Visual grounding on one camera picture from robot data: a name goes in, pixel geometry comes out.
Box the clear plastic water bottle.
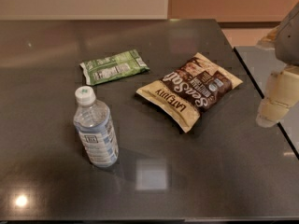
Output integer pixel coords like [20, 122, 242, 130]
[73, 86, 119, 168]

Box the green snack bag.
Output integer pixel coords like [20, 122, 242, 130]
[80, 49, 150, 86]

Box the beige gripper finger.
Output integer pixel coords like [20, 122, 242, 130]
[256, 26, 279, 50]
[256, 64, 299, 128]

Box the brown chip bag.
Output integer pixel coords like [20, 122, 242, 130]
[136, 53, 243, 133]

